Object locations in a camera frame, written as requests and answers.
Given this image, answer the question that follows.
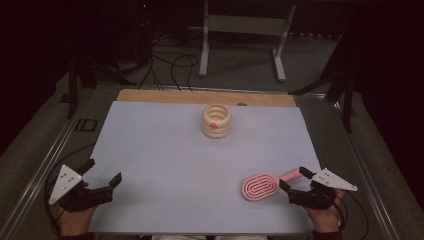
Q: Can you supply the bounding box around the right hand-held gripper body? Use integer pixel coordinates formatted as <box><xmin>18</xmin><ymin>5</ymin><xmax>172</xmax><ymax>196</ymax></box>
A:
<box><xmin>287</xmin><ymin>167</ymin><xmax>358</xmax><ymax>211</ymax></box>

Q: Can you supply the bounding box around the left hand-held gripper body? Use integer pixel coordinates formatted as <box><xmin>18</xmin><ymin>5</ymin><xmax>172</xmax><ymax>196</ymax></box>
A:
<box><xmin>48</xmin><ymin>164</ymin><xmax>114</xmax><ymax>213</ymax></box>

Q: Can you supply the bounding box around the pink hair brush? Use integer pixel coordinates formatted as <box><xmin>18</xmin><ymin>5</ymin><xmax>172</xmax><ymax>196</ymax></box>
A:
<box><xmin>241</xmin><ymin>168</ymin><xmax>303</xmax><ymax>202</ymax></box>

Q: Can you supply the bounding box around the cream ribbed holder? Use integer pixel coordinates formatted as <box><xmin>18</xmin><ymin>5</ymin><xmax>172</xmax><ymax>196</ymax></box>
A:
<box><xmin>201</xmin><ymin>103</ymin><xmax>232</xmax><ymax>140</ymax></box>

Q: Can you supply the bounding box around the person's right hand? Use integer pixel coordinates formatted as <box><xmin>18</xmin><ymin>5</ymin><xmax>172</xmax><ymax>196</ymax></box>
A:
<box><xmin>301</xmin><ymin>188</ymin><xmax>345</xmax><ymax>234</ymax></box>

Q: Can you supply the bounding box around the person's left hand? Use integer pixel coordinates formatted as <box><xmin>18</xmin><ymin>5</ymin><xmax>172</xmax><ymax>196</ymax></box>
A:
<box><xmin>59</xmin><ymin>181</ymin><xmax>98</xmax><ymax>236</ymax></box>

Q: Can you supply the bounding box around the white table mat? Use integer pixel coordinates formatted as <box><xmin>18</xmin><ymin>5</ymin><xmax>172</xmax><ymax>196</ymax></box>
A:
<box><xmin>87</xmin><ymin>100</ymin><xmax>323</xmax><ymax>235</ymax></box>

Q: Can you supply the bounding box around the black stand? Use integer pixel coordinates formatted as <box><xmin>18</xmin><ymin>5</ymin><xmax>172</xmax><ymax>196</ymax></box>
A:
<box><xmin>288</xmin><ymin>36</ymin><xmax>355</xmax><ymax>134</ymax></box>
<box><xmin>67</xmin><ymin>54</ymin><xmax>138</xmax><ymax>120</ymax></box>

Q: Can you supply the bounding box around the wooden table board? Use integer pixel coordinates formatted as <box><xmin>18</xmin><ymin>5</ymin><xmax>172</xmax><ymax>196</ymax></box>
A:
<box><xmin>116</xmin><ymin>88</ymin><xmax>297</xmax><ymax>108</ymax></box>

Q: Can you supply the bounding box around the dark curtain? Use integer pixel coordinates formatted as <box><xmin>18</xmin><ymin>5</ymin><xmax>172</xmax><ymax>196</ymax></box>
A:
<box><xmin>353</xmin><ymin>0</ymin><xmax>424</xmax><ymax>211</ymax></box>
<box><xmin>0</xmin><ymin>0</ymin><xmax>69</xmax><ymax>154</ymax></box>

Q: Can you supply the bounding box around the dark equipment rack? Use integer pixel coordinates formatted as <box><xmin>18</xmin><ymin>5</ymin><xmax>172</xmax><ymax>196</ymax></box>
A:
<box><xmin>133</xmin><ymin>0</ymin><xmax>158</xmax><ymax>64</ymax></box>

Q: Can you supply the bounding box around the left hand-held gripper cable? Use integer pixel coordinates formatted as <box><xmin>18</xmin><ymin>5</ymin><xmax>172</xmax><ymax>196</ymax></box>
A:
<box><xmin>43</xmin><ymin>143</ymin><xmax>97</xmax><ymax>235</ymax></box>

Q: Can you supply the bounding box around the hand-held gripper cable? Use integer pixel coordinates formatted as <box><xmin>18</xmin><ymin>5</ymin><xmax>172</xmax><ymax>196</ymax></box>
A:
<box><xmin>43</xmin><ymin>143</ymin><xmax>97</xmax><ymax>235</ymax></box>
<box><xmin>333</xmin><ymin>190</ymin><xmax>370</xmax><ymax>240</ymax></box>

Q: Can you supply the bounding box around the aluminium table frame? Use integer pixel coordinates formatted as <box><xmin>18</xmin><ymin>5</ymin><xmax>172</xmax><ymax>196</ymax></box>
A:
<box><xmin>0</xmin><ymin>84</ymin><xmax>403</xmax><ymax>240</ymax></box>

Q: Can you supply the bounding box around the right hand-held gripper cable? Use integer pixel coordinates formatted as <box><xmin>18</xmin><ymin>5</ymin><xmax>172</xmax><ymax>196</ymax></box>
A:
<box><xmin>333</xmin><ymin>190</ymin><xmax>370</xmax><ymax>240</ymax></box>

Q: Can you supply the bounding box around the black floor cable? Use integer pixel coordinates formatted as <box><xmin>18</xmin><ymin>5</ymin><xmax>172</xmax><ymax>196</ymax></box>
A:
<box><xmin>170</xmin><ymin>54</ymin><xmax>200</xmax><ymax>92</ymax></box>
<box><xmin>137</xmin><ymin>33</ymin><xmax>165</xmax><ymax>91</ymax></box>

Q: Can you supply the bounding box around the white metal stand frame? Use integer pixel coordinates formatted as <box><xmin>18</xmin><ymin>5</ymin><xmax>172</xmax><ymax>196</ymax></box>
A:
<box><xmin>198</xmin><ymin>0</ymin><xmax>297</xmax><ymax>83</ymax></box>

